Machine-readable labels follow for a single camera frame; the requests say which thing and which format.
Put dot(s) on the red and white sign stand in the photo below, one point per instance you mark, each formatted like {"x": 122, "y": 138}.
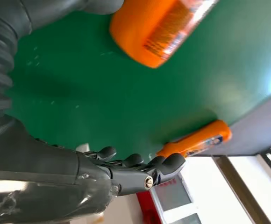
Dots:
{"x": 147, "y": 207}

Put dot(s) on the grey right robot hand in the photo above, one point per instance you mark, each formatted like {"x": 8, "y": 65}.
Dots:
{"x": 32, "y": 167}

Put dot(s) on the green table mat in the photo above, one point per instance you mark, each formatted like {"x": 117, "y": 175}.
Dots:
{"x": 102, "y": 108}

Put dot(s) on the brown wooden beam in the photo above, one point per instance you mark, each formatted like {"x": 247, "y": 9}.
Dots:
{"x": 241, "y": 191}

